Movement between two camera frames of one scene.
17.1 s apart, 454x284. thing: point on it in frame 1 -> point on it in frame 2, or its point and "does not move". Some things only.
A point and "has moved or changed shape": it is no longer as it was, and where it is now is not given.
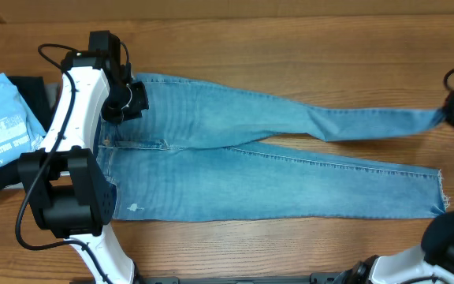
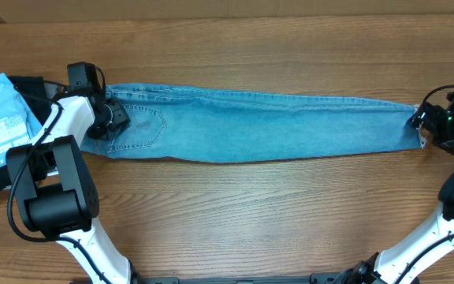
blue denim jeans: (208, 150) has moved or changed shape
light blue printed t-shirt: (5, 127) does not move
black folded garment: (33, 91) does not move
